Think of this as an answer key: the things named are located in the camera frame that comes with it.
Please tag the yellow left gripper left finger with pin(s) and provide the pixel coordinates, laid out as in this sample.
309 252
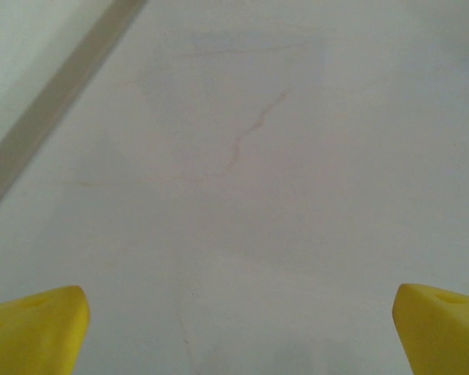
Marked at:
35 336

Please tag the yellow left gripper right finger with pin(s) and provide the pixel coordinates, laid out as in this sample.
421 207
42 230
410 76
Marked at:
445 336

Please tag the aluminium table side rail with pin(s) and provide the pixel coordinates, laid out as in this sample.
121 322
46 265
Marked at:
62 86

